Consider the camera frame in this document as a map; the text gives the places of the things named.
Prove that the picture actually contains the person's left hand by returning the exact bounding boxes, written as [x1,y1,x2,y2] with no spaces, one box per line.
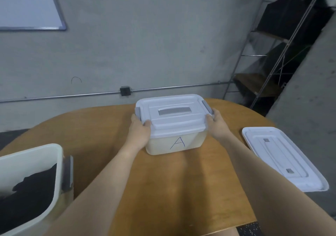
[126,114,152,151]

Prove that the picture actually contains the person's right hand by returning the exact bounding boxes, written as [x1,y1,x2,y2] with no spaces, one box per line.
[205,110,234,144]

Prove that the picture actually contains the white plastic bin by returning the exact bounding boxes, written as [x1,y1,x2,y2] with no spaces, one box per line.
[145,130,208,156]
[0,143,74,236]

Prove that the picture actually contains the white tray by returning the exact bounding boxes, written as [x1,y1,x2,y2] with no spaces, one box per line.
[135,94,214,138]
[242,127,330,192]

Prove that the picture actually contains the stack of black gloves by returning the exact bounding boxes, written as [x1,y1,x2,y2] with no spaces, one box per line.
[0,163,57,234]

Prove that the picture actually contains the pile of black gloves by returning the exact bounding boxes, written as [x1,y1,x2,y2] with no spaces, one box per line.
[0,163,57,234]

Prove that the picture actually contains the person's right forearm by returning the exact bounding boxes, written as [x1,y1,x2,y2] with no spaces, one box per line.
[220,134,336,236]

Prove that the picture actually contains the person's left forearm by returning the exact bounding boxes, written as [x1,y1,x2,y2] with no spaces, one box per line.
[44,141,142,236]

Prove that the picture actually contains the person's black shorts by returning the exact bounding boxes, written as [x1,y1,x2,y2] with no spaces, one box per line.
[236,222,264,236]

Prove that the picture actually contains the whiteboard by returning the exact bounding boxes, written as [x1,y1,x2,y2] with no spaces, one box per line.
[0,0,68,31]

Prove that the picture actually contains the grey wall pipe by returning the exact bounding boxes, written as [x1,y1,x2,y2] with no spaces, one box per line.
[0,80,233,104]

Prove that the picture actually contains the metal rack frame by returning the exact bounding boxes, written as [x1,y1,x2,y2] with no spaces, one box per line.
[223,0,336,113]

